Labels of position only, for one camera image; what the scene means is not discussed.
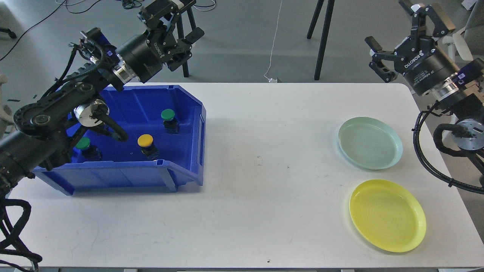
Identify yellow plate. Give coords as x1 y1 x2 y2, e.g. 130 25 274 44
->
349 179 427 253

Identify black stand leg left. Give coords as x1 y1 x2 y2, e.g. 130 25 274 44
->
176 8 198 78

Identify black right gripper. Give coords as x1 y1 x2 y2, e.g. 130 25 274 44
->
365 0 460 96

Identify black stand leg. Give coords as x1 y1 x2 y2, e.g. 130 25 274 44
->
306 0 335 80
176 8 198 78

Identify light green plate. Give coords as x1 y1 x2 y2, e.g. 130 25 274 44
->
337 117 403 170

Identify black stand leg right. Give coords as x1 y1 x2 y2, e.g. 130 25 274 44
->
306 0 335 80

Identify grey white chair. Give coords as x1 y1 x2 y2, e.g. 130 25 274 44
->
441 0 484 63

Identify white cable on floor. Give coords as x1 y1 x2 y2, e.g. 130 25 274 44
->
264 0 283 83

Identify green push button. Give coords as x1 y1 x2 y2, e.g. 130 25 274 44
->
74 136 102 161
161 108 180 134

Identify blue plastic bin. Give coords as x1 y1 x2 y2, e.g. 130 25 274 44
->
34 85 206 196

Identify black cables on floor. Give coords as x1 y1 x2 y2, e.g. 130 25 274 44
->
0 0 217 61

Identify beige chair at left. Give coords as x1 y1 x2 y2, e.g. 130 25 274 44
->
0 74 15 137

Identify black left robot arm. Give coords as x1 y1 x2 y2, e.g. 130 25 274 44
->
0 0 204 272

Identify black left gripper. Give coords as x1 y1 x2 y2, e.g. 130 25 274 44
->
116 0 205 83

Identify yellow push button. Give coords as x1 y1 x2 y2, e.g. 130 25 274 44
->
137 134 159 160

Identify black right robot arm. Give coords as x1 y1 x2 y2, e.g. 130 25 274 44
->
365 0 484 194

